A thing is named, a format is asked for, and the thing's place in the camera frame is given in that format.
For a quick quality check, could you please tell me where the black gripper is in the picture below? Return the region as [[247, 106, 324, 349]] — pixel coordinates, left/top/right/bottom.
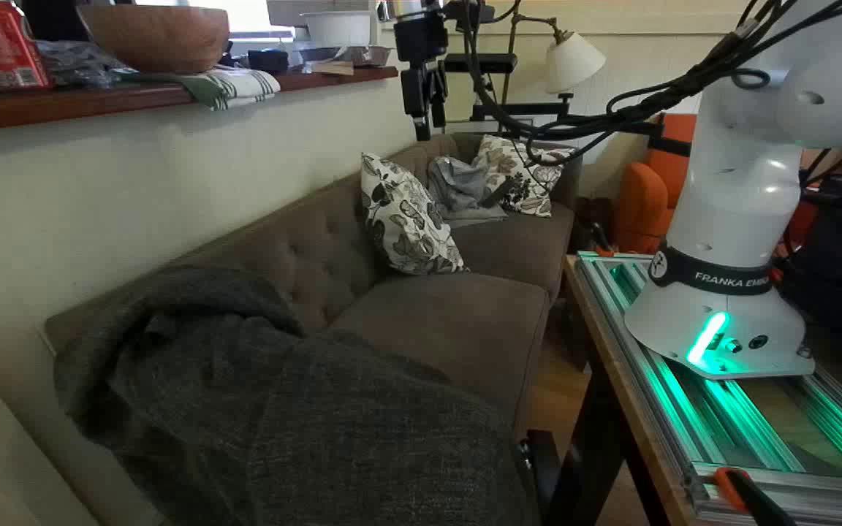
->
[[395, 12, 449, 141]]

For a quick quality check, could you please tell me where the grey blanket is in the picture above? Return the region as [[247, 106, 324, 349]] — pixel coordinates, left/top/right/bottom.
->
[[55, 267, 539, 526]]

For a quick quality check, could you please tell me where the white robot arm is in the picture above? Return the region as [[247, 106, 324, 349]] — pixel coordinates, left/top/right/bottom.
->
[[504, 0, 842, 379]]

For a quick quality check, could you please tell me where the light grey crumpled cloth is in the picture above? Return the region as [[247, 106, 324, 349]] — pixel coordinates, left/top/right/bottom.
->
[[428, 154, 507, 227]]

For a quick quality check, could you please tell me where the far floral patterned pillow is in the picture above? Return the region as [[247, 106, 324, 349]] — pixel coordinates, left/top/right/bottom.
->
[[474, 134, 570, 216]]

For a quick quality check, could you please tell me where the floral patterned pillow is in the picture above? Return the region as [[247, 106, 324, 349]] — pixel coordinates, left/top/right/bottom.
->
[[474, 134, 570, 216], [361, 153, 466, 275]]

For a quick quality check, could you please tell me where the near floral patterned pillow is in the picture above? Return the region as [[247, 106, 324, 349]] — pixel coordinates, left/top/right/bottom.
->
[[361, 153, 466, 275]]

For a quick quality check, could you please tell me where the white lamp shade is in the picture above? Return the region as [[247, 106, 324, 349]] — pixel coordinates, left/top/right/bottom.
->
[[548, 31, 607, 94]]

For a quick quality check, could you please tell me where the folded striped cloth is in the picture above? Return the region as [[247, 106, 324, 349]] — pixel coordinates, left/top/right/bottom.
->
[[183, 68, 282, 107]]

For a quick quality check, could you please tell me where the brown tufted sofa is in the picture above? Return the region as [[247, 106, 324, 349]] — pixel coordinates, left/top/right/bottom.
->
[[45, 175, 573, 473]]

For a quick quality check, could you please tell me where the orange armchair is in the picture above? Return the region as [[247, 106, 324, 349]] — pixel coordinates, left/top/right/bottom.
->
[[611, 113, 842, 251]]

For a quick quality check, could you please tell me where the wooden bowl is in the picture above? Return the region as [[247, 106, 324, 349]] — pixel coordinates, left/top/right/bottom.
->
[[76, 4, 229, 74]]

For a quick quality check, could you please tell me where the dark wooden shelf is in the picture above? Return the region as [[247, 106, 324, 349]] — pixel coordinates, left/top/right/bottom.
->
[[0, 64, 402, 134]]

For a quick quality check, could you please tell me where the red box on shelf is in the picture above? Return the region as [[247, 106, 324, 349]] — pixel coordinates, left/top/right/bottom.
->
[[0, 0, 51, 90]]

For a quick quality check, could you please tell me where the black stereo camera on mount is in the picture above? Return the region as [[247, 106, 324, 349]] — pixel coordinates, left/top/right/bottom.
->
[[444, 52, 517, 74]]

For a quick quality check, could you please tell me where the black cable bundle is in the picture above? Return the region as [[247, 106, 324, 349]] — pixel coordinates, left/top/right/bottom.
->
[[449, 0, 842, 167]]

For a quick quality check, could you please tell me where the orange handled clamp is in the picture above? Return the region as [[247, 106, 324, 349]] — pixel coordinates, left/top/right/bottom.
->
[[713, 467, 797, 526]]

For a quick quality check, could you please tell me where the aluminium frame robot table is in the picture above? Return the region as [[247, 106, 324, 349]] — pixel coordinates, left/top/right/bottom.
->
[[555, 251, 842, 526]]

